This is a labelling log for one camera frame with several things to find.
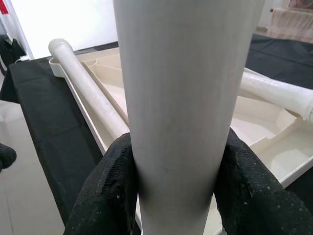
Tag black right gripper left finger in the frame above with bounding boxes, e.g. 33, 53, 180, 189
64, 134, 144, 235

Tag white plastic table leg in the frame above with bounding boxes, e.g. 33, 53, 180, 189
112, 0, 266, 235
239, 68, 313, 120
48, 38, 130, 138

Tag black tablecloth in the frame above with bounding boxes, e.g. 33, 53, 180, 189
0, 33, 313, 221

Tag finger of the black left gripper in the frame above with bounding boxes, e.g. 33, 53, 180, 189
0, 143, 17, 173

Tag white plastic children table top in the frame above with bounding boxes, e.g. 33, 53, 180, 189
48, 46, 313, 235

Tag beige cloth covered table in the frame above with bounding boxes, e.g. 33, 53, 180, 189
268, 7, 313, 42

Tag dark hanging clothes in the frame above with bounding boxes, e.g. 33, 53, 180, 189
0, 35, 26, 73

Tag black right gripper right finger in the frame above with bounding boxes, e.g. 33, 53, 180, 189
214, 129, 313, 235

